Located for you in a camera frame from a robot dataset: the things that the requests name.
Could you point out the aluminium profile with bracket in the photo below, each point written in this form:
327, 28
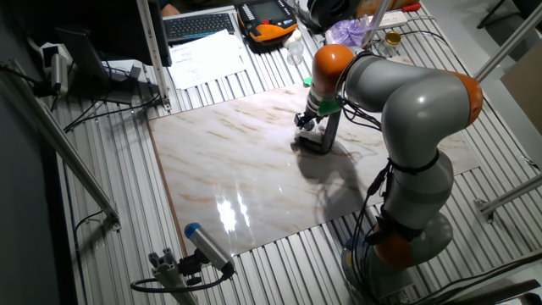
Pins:
508, 197

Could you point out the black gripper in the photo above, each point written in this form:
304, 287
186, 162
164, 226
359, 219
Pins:
313, 116

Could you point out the black C-clamp with steel screw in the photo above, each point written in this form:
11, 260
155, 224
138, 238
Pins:
330, 133

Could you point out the brown cardboard box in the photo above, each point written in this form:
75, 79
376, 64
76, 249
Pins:
394, 4

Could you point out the black keyboard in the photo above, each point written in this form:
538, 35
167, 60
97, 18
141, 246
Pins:
198, 26

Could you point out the clear plastic cup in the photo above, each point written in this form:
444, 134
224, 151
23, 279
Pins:
295, 53

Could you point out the white power strip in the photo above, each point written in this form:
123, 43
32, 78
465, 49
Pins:
391, 19

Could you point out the brown cardboard sheet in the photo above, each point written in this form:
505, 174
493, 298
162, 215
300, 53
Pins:
525, 89

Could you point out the grey camera with blue cap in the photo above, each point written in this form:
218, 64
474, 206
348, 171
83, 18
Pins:
207, 245

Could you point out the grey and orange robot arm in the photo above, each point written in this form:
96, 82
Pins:
419, 110

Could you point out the purple plastic bag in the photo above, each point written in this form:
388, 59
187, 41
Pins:
347, 31

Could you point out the black round spool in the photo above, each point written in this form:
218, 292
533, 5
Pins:
328, 12

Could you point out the white round object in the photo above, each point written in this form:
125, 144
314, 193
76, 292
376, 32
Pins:
292, 37

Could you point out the white printed paper sheets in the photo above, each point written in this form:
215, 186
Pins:
205, 61

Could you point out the grey power strip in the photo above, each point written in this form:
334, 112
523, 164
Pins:
125, 78

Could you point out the upright aluminium profile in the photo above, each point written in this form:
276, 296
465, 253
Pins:
153, 55

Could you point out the orange and black teach pendant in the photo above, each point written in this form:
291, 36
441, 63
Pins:
267, 23

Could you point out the short aluminium camera post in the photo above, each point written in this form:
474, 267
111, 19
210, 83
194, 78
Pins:
169, 275

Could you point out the grey and white camera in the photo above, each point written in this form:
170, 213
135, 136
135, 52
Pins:
58, 70

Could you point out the slanted aluminium profile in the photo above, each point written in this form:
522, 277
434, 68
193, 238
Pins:
508, 42

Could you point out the marble patterned board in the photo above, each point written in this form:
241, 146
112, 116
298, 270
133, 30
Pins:
237, 169

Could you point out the long aluminium profile beam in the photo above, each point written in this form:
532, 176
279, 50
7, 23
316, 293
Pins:
63, 144

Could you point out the small clear glass jar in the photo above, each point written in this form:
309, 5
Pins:
311, 135

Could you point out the upright silver metal post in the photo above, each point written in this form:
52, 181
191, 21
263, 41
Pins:
377, 21

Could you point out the bare person hand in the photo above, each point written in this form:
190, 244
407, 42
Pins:
170, 10

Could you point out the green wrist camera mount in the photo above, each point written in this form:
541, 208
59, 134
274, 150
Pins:
329, 109

